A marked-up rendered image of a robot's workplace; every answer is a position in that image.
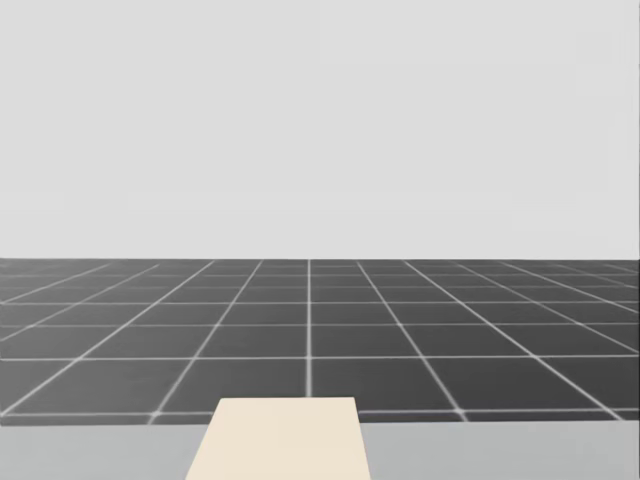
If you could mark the tall board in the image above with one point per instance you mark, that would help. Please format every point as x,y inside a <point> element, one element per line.
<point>280,440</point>

